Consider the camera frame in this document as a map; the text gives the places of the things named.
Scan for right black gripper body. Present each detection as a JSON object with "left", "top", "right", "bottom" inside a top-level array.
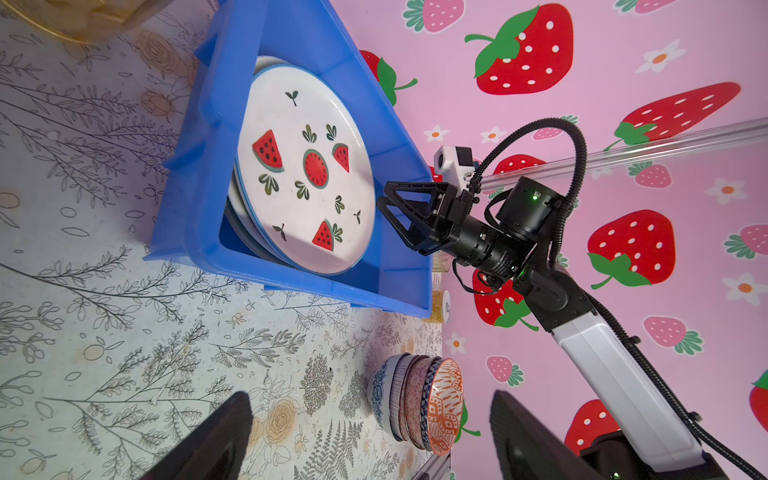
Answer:
[{"left": 437, "top": 179, "right": 570, "bottom": 285}]

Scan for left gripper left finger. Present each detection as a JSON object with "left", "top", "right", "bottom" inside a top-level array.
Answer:
[{"left": 141, "top": 391, "right": 253, "bottom": 480}]

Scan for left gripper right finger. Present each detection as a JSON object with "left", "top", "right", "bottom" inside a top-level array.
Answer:
[{"left": 490, "top": 390, "right": 600, "bottom": 480}]

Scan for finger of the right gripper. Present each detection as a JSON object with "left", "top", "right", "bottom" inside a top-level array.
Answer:
[
  {"left": 377, "top": 181, "right": 456, "bottom": 221},
  {"left": 377, "top": 203, "right": 444, "bottom": 255}
]

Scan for red patterned bowl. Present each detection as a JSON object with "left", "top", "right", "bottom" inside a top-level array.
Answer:
[{"left": 420, "top": 357, "right": 464, "bottom": 456}]

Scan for black white leaf bowl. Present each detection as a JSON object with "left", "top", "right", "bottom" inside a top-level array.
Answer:
[{"left": 400, "top": 355, "right": 433, "bottom": 450}]

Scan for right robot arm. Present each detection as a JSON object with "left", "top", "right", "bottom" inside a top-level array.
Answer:
[{"left": 377, "top": 118, "right": 759, "bottom": 479}]

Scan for blue plastic bin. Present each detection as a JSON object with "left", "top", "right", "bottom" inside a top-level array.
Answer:
[{"left": 150, "top": 1, "right": 432, "bottom": 318}]

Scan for green glass cup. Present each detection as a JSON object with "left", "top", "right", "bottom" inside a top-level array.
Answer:
[{"left": 431, "top": 251, "right": 452, "bottom": 274}]

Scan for yellow can white lid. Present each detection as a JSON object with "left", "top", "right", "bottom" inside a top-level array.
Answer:
[{"left": 426, "top": 290, "right": 452, "bottom": 324}]

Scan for purple striped bowl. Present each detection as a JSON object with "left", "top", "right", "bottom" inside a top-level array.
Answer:
[{"left": 387, "top": 353, "right": 415, "bottom": 442}]

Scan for amber glass cup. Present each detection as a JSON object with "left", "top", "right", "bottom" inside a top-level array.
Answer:
[{"left": 1, "top": 0, "right": 172, "bottom": 44}]

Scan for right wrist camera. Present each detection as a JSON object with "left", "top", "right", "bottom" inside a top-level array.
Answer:
[{"left": 432, "top": 145, "right": 479, "bottom": 191}]

